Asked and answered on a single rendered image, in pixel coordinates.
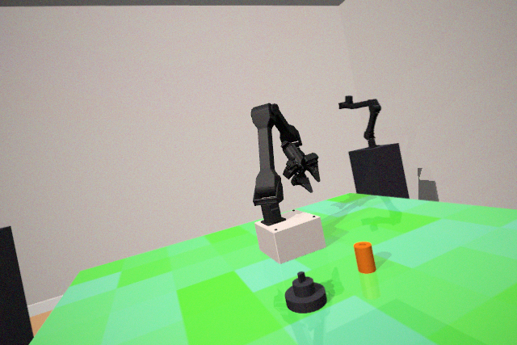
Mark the orange knob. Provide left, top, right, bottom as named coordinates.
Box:
left=354, top=242, right=376, bottom=274

